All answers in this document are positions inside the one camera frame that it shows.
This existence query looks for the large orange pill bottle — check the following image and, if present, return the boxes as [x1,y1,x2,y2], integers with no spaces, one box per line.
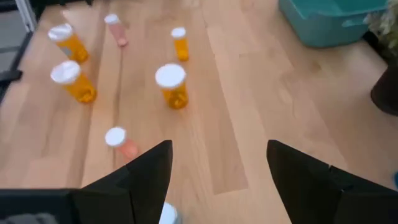
[47,23,91,64]
[50,60,98,104]
[154,63,190,110]

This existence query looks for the small blue pill bottle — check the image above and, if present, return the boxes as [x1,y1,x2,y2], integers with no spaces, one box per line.
[158,202,183,224]

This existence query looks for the teal plastic bin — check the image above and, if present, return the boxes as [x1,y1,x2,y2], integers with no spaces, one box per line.
[278,0,389,48]

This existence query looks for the small potted green plant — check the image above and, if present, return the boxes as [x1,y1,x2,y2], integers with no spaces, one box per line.
[363,0,398,117]

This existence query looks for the small pink pill bottle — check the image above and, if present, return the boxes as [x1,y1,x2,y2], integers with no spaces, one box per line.
[104,126,140,161]
[103,13,129,47]

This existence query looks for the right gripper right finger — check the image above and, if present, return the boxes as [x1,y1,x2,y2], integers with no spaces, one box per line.
[266,139,398,224]

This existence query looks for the white light strip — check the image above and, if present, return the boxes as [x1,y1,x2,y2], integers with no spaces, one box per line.
[14,0,39,32]

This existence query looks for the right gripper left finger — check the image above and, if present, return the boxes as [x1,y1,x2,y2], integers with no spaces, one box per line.
[73,139,174,224]

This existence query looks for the small orange pill bottle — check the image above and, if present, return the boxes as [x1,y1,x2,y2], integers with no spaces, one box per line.
[170,27,190,62]

